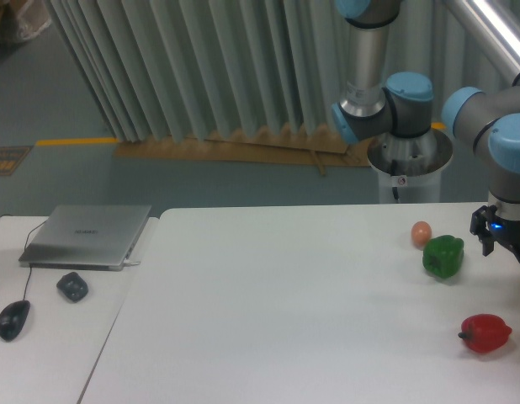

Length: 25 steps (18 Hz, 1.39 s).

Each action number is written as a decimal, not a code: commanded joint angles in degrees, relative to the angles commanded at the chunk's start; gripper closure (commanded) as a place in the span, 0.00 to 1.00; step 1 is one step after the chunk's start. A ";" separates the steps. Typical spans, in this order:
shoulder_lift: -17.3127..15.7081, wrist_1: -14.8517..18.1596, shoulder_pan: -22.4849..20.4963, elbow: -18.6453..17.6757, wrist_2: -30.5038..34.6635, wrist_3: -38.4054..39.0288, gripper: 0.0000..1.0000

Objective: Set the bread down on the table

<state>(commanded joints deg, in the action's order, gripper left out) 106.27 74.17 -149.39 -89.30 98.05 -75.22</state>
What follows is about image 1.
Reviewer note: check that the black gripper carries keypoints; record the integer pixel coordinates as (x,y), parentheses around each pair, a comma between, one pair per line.
(503,226)

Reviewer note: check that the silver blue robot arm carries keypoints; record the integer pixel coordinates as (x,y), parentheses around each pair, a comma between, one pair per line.
(397,112)

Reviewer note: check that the green bell pepper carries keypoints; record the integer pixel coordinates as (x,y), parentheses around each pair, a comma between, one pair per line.
(443,256)

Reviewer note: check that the brown egg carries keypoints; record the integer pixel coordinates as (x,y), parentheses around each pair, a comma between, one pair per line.
(421,233)

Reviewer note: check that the red bell pepper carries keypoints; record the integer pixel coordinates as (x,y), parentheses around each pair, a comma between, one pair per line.
(484,333)

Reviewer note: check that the brown cardboard sheet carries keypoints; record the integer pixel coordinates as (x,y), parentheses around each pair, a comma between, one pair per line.
(322,150)

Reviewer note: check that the grey pleated curtain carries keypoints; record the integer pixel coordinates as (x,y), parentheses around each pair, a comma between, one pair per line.
(180,68)

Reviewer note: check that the silver laptop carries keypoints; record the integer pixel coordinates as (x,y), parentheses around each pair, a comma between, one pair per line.
(87,237)

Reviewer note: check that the small black controller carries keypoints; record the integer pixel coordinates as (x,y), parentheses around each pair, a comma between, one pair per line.
(73,287)

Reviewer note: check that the black computer mouse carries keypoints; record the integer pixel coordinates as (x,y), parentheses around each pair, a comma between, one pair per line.
(12,319)

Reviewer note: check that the plastic wrapped cardboard box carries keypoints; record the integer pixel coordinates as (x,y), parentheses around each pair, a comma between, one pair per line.
(22,20)

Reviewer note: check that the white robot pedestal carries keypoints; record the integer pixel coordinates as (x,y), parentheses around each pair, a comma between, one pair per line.
(409,171)

